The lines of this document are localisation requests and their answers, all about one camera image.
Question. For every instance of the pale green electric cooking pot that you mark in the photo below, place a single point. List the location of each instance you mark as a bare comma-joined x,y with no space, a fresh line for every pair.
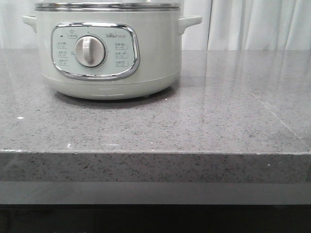
110,54

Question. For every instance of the white pleated curtain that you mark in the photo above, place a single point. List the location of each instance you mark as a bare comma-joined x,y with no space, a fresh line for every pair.
226,25

